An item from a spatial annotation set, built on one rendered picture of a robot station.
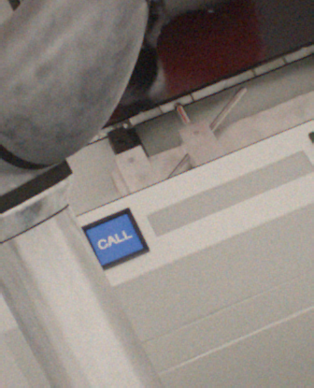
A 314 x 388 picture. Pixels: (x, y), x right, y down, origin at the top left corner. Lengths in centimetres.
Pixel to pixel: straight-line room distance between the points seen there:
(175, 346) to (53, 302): 38
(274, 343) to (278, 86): 32
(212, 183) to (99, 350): 30
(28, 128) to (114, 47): 9
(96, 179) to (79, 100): 52
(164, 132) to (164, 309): 28
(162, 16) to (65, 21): 57
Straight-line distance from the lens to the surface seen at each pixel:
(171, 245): 110
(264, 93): 138
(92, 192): 132
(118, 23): 82
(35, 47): 81
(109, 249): 110
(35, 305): 90
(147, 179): 121
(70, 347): 90
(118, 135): 125
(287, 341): 137
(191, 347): 127
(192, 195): 113
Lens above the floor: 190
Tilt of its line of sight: 56 degrees down
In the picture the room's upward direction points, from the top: 11 degrees counter-clockwise
